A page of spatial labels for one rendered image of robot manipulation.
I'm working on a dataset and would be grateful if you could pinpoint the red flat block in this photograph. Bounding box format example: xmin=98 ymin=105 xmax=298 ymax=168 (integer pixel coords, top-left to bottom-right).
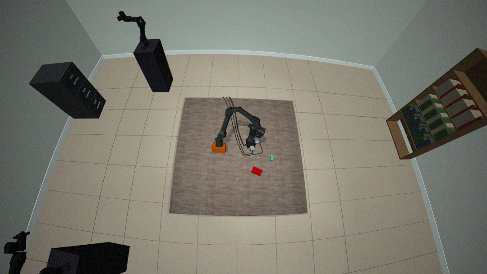
xmin=251 ymin=167 xmax=262 ymax=176

